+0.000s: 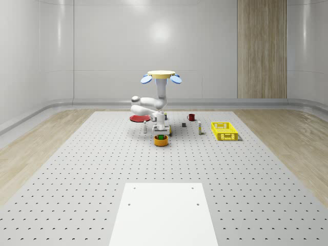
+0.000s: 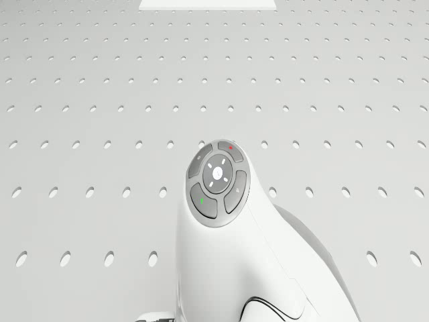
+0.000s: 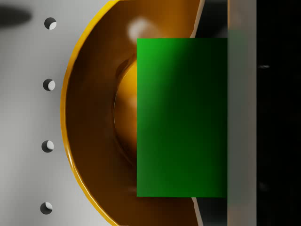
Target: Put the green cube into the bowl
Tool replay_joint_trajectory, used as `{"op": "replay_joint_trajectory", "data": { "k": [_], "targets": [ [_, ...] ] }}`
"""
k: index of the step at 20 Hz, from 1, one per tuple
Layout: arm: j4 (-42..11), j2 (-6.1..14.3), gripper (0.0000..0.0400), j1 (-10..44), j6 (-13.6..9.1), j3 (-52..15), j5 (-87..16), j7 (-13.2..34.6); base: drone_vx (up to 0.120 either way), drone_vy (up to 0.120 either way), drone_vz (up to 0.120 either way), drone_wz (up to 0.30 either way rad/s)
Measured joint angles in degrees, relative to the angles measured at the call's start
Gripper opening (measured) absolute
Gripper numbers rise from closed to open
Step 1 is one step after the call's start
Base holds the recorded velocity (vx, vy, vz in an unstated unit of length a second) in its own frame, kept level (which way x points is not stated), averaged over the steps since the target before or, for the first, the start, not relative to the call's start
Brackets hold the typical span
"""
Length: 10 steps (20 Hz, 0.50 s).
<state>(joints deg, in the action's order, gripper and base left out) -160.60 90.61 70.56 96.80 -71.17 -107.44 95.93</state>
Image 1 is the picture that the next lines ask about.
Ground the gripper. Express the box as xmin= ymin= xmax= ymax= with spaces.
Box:
xmin=152 ymin=124 xmax=171 ymax=136

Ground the yellow bowl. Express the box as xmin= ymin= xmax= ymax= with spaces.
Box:
xmin=153 ymin=135 xmax=169 ymax=148

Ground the red plate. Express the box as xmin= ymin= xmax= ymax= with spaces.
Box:
xmin=129 ymin=114 xmax=152 ymax=124

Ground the yellow basket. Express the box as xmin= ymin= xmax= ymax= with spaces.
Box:
xmin=211 ymin=121 xmax=239 ymax=141

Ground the white board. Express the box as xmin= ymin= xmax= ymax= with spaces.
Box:
xmin=108 ymin=182 xmax=219 ymax=246

